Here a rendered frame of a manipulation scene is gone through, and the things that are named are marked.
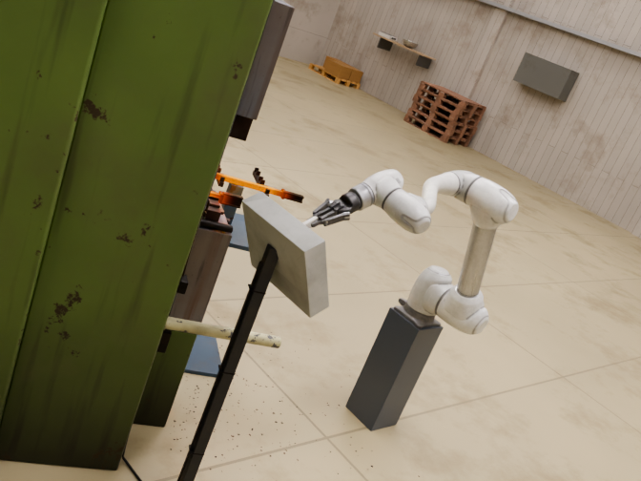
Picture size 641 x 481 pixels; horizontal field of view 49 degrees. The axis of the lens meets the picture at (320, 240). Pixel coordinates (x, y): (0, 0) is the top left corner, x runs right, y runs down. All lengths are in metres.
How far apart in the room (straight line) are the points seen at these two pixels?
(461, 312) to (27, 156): 1.96
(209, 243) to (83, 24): 1.00
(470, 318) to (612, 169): 9.82
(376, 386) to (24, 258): 1.92
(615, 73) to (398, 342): 10.20
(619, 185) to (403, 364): 9.72
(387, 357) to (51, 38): 2.17
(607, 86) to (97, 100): 11.56
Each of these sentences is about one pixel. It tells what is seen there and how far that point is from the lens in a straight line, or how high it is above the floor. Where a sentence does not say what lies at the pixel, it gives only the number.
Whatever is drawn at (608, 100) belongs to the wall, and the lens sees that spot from 13.11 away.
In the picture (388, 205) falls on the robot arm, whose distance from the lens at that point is 2.50.
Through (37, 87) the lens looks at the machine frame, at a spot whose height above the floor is 1.36.
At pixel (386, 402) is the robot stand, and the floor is 0.18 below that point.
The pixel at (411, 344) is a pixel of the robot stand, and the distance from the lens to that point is 3.37.
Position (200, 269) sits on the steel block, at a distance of 2.71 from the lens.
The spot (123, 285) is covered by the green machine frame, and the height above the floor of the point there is 0.77.
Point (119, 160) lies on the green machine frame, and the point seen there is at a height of 1.18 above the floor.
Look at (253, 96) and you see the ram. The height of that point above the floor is 1.44.
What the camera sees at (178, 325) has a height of 0.63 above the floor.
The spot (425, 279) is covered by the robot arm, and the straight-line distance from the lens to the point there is 3.33.
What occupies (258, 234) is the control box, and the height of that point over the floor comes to 1.08.
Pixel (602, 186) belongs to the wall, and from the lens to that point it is 12.93.
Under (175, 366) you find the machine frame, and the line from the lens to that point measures 2.93.
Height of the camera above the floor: 1.88
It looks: 19 degrees down
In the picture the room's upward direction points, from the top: 22 degrees clockwise
